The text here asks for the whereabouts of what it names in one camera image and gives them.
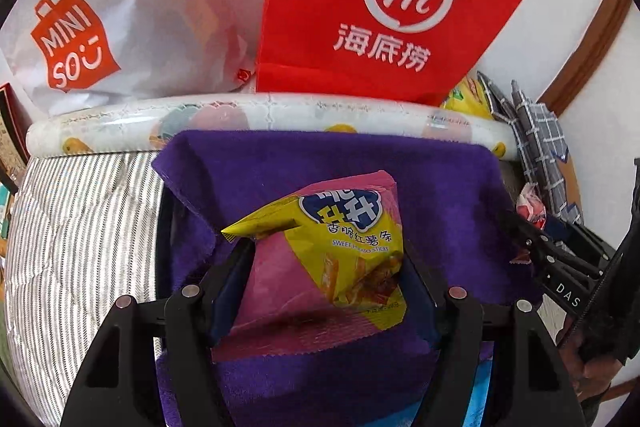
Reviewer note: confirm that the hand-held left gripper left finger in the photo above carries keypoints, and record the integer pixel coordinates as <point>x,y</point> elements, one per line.
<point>225,307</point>

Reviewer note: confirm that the pink yellow snack packet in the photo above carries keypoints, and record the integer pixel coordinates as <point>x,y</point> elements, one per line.
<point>325,257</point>

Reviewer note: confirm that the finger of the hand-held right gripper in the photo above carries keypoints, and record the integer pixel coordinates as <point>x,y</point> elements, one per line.
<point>565,237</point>
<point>560,279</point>

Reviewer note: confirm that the brown wooden door frame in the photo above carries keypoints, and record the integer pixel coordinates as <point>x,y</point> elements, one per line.
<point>595,37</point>

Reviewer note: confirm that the red paper bag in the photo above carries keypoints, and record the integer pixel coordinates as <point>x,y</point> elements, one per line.
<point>310,7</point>

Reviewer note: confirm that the purple towel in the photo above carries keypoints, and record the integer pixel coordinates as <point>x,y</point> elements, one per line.
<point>300,162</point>

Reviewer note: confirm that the grey checked cloth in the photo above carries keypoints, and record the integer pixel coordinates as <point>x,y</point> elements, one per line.
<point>545,142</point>

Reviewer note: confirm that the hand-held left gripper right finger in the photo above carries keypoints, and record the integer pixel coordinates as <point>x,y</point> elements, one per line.
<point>425,302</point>

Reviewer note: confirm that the white shopping bag orange logo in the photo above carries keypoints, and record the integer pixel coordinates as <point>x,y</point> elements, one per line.
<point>150,7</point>

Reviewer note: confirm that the pink red white snack packet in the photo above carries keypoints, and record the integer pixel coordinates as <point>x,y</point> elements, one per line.
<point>530,207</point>

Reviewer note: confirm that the rolled fruit print mat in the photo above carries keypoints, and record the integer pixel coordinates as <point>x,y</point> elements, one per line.
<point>280,112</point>

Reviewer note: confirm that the person's right hand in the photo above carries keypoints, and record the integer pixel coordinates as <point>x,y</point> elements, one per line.
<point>592,377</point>

